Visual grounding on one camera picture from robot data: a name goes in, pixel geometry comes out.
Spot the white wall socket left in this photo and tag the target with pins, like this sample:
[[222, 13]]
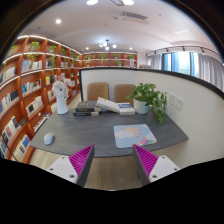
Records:
[[171, 98]]

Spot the right tan chair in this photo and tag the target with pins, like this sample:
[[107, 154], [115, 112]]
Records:
[[121, 92]]

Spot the light blue computer mouse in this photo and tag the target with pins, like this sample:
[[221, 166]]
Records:
[[48, 138]]

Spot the orange wooden bookshelf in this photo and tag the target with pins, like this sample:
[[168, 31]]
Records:
[[27, 74]]

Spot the white leaning book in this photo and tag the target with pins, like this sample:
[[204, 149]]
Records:
[[107, 104]]

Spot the white blue flat book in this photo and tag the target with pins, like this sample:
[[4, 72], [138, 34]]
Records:
[[126, 109]]

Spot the white vase with flowers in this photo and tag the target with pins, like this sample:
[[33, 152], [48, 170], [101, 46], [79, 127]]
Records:
[[61, 89]]

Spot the upper dark book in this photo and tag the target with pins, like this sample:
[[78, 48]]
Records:
[[87, 106]]

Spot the dark book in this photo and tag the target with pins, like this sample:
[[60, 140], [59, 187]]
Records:
[[85, 113], [87, 106]]

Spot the tan chair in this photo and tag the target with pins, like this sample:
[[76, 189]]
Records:
[[121, 92], [96, 90]]

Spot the green potted plant white pot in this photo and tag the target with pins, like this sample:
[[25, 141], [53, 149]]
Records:
[[148, 94]]

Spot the white wall socket right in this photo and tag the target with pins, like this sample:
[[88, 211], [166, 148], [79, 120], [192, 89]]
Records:
[[179, 103]]

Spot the pastel cloud mouse pad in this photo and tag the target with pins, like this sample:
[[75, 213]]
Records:
[[129, 135]]

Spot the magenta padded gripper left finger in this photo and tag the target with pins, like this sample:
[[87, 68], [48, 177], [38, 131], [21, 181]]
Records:
[[74, 168]]

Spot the lower dark book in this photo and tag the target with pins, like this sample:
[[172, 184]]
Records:
[[85, 113]]

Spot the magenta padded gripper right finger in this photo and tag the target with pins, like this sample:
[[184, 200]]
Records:
[[151, 167]]

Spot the white wall socket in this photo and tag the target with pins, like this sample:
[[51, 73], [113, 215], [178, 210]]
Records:
[[171, 98], [179, 103]]

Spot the ceiling chandelier lamp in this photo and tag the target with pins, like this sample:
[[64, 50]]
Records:
[[106, 45]]

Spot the left tan chair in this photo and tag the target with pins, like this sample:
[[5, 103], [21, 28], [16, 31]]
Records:
[[96, 90]]

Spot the grey window curtain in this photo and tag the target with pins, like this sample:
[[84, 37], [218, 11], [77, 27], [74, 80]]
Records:
[[211, 71]]

